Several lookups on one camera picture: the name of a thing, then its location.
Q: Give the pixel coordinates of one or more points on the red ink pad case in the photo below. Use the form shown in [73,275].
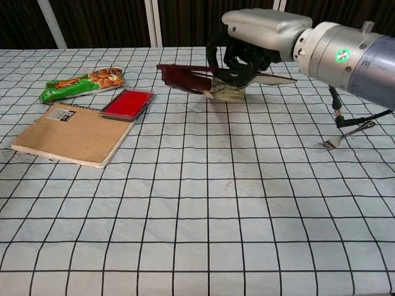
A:
[128,103]

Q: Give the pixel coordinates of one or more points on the brown kraft spiral notebook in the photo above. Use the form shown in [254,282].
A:
[74,135]

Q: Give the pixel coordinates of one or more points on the silver metal fork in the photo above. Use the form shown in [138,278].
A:
[348,134]

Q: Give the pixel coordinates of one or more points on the dark brown curtain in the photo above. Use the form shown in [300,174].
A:
[108,21]

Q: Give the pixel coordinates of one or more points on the green orange snack packet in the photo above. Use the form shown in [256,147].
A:
[77,86]

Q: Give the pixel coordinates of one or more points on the paper folding fan red ribs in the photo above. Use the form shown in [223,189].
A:
[182,78]

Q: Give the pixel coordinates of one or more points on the white black grid tablecloth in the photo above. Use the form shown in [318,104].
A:
[197,231]

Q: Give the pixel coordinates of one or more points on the slanted white frame post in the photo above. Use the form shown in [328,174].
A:
[52,24]

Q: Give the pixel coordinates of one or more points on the double white frame post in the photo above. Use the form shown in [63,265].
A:
[153,23]

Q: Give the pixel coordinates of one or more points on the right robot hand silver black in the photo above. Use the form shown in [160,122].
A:
[262,29]

